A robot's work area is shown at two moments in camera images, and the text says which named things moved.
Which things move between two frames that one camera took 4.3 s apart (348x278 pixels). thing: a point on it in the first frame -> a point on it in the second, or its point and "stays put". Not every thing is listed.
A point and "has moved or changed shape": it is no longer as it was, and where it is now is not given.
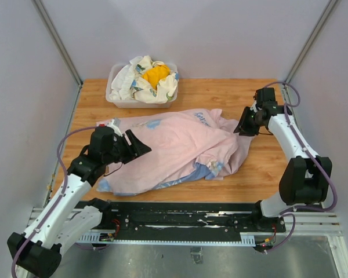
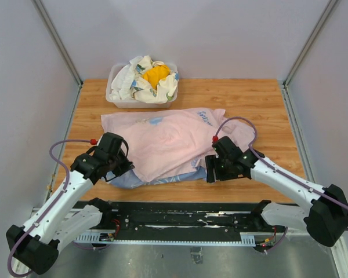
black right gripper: x=243 y=128 -> x=211 y=161
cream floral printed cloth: x=143 y=90 stays put
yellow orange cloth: x=155 y=75 stays put
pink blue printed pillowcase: x=186 y=146 has moved or changed shape
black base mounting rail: x=189 y=219 stays put
